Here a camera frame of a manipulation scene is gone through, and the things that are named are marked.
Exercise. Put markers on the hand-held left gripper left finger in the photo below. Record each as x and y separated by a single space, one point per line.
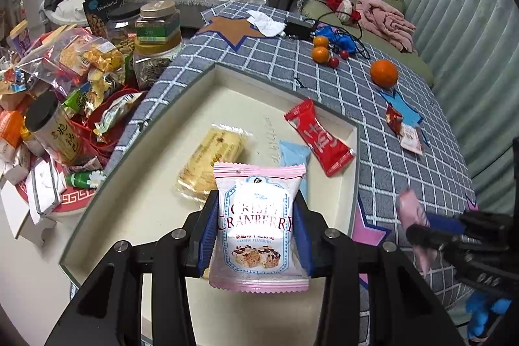
206 232

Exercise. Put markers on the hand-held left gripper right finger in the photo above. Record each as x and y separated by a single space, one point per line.
302 236

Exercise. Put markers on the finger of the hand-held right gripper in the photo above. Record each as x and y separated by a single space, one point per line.
446 224
423 236

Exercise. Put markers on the plain pink snack packet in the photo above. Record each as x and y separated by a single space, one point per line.
409 212

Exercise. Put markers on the white pink-edged snack packet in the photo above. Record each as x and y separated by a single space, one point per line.
255 208

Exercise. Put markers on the pale yellow cracker packet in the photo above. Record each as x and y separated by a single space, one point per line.
215 151

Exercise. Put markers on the light blue snack packet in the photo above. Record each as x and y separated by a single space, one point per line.
294 155

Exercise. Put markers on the red snack packet white print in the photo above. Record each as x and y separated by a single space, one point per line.
320 139

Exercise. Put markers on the white rectangular tray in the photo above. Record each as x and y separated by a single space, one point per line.
243 102

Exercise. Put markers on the person's right hand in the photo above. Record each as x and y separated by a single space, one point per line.
484 317

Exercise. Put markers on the pink brick-print snack packet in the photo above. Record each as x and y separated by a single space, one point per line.
411 139

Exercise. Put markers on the red snack packet gold print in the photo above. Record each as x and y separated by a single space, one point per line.
393 118

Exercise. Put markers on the green bottle daisy print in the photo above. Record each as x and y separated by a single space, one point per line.
83 180

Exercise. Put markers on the red plastic bowl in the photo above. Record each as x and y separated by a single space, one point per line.
107 139

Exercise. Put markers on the red round patterned tray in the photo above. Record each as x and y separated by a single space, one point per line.
73 202

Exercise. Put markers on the large orange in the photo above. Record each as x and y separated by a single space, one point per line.
384 73

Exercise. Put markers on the sunflower seed jar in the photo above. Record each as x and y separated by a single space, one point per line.
154 66

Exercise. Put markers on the cherry tomato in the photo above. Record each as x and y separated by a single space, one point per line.
344 54
333 62

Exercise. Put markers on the small orange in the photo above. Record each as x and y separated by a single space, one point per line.
321 41
320 55

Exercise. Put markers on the white cardboard box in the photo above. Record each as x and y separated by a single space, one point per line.
24 216

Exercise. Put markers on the yellow canister black lid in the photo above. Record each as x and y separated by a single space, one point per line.
52 131

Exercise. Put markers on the pale green curtain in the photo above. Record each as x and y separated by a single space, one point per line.
466 25

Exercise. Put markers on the blue plastic bag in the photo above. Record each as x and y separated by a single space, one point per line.
342 40

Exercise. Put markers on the black power adapter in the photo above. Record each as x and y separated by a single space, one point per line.
300 29

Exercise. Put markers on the pink blanket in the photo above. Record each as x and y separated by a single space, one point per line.
385 19

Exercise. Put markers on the gold lid glass jar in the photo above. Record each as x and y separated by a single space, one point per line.
158 23

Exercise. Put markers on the white crumpled tissue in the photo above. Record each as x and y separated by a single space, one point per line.
265 23

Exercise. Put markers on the pile of assorted snack bags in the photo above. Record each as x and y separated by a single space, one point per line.
73 58

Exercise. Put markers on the orange box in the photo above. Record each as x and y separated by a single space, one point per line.
10 129

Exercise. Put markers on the black lid clear jar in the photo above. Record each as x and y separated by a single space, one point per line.
123 21

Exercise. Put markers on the red white plush toy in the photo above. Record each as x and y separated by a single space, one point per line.
338 1

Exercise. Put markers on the dark nut pouch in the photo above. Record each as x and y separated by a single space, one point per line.
99 13

